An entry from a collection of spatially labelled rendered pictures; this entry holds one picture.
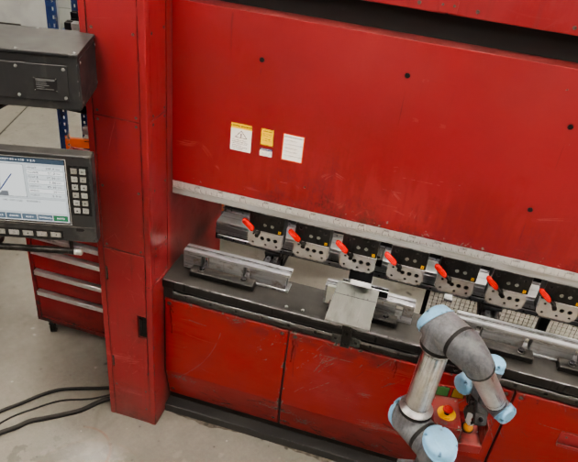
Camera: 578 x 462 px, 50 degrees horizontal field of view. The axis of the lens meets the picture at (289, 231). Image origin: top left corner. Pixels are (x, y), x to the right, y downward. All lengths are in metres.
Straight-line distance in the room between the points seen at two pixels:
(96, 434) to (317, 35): 2.20
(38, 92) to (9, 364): 1.96
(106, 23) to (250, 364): 1.60
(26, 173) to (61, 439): 1.52
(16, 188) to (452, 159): 1.55
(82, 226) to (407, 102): 1.25
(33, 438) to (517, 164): 2.54
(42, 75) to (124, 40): 0.30
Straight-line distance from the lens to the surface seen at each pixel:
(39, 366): 3.75
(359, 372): 2.82
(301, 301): 2.75
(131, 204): 2.55
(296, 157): 2.41
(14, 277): 4.40
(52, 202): 2.37
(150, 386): 3.17
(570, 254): 2.52
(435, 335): 1.95
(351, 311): 2.55
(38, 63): 2.18
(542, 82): 2.23
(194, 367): 3.11
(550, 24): 2.17
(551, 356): 2.83
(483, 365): 1.94
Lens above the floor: 2.61
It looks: 33 degrees down
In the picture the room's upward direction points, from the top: 7 degrees clockwise
